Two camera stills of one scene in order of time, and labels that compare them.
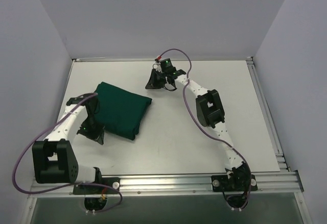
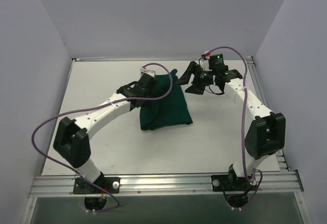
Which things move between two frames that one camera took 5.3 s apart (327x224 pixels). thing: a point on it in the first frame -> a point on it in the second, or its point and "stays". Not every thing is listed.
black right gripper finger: (159, 84) -> (197, 88)
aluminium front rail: (285, 182) stays
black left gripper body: (92, 132) -> (149, 81)
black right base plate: (221, 183) stays
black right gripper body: (157, 78) -> (200, 75)
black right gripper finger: (153, 82) -> (192, 68)
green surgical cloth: (120, 111) -> (172, 109)
